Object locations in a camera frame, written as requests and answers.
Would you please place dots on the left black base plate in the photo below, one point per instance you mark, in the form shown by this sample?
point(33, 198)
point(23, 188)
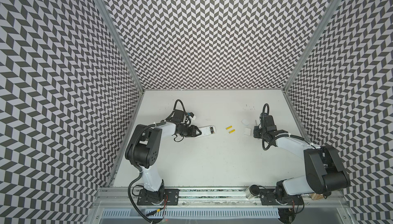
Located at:
point(172, 197)

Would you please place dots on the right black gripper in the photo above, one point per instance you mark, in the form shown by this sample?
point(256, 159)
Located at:
point(260, 132)

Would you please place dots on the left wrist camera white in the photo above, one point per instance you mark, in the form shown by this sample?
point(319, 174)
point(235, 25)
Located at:
point(189, 118)

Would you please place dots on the aluminium mounting rail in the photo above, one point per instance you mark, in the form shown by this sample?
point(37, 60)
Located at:
point(210, 197)

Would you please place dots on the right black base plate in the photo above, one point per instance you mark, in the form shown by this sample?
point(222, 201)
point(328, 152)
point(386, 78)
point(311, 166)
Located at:
point(269, 197)

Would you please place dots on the white battery cover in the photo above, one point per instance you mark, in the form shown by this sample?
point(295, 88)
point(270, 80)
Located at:
point(245, 122)
point(247, 131)

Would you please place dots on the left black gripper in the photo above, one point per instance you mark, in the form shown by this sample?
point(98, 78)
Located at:
point(193, 131)

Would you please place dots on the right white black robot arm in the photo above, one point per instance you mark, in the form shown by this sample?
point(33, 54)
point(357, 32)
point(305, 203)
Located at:
point(324, 169)

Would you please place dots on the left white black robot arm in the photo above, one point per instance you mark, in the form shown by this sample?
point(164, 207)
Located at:
point(143, 149)

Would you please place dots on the white remote with green buttons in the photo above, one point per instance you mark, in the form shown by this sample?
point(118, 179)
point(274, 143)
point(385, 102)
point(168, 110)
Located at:
point(207, 130)

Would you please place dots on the white ventilation grille strip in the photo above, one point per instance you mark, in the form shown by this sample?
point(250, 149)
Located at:
point(197, 213)

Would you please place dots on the middle cylinder black cap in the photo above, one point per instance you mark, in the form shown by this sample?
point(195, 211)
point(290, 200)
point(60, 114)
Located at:
point(252, 192)

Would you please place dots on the right wooden cylinder black cap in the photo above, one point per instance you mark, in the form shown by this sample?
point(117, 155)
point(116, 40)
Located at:
point(316, 196)

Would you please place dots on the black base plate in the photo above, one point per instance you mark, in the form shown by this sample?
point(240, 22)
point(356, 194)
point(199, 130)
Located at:
point(269, 197)
point(172, 197)

